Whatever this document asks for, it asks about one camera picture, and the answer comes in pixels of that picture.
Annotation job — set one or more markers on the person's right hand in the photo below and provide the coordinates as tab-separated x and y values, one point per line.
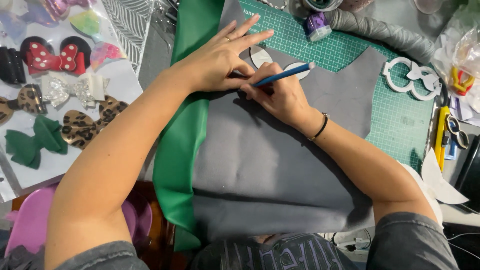
281	97

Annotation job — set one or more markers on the person's left hand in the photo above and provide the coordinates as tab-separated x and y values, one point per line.
213	63

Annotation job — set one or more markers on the person's right fingers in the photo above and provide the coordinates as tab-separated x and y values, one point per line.
264	80

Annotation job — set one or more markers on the white bow template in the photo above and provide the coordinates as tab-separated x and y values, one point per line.
260	56

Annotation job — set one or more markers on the blue pencil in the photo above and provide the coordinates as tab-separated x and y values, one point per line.
288	73

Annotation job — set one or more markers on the purple glitter jar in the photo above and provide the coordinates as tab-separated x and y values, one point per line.
317	26

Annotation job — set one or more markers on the grey felt sheet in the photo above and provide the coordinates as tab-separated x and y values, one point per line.
262	168

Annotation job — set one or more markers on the tape roll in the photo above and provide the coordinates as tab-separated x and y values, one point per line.
322	4

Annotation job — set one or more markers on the green faux leather sheet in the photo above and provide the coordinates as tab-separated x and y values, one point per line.
180	142

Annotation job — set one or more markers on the pink glitter jar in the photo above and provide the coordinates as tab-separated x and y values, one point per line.
356	4

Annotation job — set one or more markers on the grey fabric roll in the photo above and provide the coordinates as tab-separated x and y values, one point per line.
386	32

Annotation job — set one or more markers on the green cutting mat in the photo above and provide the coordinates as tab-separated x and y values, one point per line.
397	120

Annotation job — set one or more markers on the white display board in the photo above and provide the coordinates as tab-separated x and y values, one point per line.
123	88

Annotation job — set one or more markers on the leaf pattern clear sheet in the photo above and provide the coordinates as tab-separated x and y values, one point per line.
129	26

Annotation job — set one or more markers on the small white bow cutout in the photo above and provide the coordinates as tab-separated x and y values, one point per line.
422	75

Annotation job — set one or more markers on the pink mermaid tail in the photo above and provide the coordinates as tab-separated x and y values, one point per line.
105	52

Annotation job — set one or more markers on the clear round lid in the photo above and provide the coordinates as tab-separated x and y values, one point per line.
427	5

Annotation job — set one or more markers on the yellow utility knife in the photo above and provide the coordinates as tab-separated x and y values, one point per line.
441	131

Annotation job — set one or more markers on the pastel green mermaid tail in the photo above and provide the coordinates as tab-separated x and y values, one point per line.
87	23

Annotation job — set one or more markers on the gold leopard print bow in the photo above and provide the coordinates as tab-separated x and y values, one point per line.
78	127

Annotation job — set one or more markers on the red and yellow clip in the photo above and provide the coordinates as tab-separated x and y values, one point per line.
462	82

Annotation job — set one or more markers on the small blue tool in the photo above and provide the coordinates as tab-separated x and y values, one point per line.
452	150

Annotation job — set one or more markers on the white paper cutouts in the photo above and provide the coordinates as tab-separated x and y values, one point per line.
438	183

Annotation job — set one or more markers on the clear plastic bag with scraps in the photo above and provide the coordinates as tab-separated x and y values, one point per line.
465	45

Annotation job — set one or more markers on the silver glitter bow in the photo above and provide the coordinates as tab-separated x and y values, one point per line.
60	92

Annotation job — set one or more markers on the red polka dot bow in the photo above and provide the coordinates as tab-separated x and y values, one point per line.
48	58

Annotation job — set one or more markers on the black box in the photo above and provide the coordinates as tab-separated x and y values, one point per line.
470	176

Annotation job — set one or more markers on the dark leopard print bow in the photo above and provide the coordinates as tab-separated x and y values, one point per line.
30	99

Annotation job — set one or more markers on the purple holographic bows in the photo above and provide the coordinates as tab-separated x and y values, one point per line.
37	13

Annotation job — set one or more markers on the green felt bow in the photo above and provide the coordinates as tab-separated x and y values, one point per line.
26	148

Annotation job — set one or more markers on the black ribbed bow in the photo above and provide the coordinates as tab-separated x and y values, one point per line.
11	65

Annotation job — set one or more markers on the purple plastic stool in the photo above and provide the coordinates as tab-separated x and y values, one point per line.
30	221

